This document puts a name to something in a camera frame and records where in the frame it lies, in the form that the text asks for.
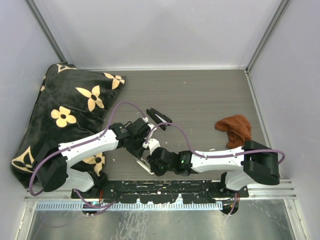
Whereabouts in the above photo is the black stapler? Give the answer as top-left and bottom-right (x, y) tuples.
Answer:
(146, 107), (172, 124)

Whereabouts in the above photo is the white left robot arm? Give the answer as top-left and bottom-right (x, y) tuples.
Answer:
(32, 118), (154, 198)

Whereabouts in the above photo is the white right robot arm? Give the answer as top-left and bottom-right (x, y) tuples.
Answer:
(137, 138), (285, 197)

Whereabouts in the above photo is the black floral cushion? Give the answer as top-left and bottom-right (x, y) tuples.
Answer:
(10, 62), (126, 189)

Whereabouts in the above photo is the orange brown cloth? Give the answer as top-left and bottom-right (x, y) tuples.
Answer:
(215, 114), (252, 149)

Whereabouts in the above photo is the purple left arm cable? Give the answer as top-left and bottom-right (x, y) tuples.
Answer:
(28, 101), (150, 197)

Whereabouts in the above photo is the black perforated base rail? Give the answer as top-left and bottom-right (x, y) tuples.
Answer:
(81, 180), (234, 204)

